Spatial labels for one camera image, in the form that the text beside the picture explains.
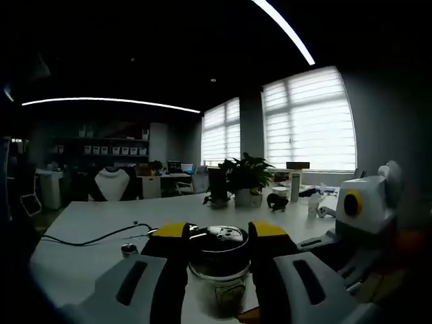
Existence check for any long ceiling light strip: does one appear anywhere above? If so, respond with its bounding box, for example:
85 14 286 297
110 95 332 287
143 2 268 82
252 0 317 67
22 97 200 114

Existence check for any white low cabinet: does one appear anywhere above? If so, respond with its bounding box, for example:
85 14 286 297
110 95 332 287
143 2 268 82
141 175 162 199

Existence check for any wall shelf with white bins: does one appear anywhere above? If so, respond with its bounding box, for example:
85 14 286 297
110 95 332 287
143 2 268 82
50 134 151 159

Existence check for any tall white bottle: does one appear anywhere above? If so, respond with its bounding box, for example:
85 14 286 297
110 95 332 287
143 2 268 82
289 171 300 203

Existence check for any small black desk object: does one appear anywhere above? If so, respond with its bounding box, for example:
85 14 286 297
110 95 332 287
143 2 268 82
266 192 290 213

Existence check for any white round container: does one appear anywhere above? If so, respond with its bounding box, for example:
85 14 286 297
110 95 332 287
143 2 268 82
271 186 292 200

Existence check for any black power cable with plug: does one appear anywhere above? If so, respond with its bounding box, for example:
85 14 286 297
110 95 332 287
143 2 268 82
39 221 159 246

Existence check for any chair with black white shirt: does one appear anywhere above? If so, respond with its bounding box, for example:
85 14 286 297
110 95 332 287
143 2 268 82
88 165 141 203

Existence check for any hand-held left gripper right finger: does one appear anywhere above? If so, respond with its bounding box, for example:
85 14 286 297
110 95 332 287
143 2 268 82
248 219 385 324

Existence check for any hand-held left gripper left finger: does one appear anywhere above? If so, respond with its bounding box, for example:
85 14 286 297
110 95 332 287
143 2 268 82
59 221 192 324

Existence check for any small glass seasoning bottle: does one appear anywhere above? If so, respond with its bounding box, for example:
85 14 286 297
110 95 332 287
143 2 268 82
120 243 140 259
187 225 253 320

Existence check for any person's right hand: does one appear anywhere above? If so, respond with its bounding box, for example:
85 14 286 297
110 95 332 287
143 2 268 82
367 229 431 304

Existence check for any potted plant in white pot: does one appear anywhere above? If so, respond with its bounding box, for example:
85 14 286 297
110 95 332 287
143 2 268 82
219 152 275 207

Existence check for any brown paper bag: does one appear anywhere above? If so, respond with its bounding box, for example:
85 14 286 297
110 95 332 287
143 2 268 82
207 167 226 200

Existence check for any white air purifier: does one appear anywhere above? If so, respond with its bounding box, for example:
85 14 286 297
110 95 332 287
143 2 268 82
36 170 63 210

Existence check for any wide window with white blinds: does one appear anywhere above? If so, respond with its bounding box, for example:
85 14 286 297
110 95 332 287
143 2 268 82
262 65 358 171

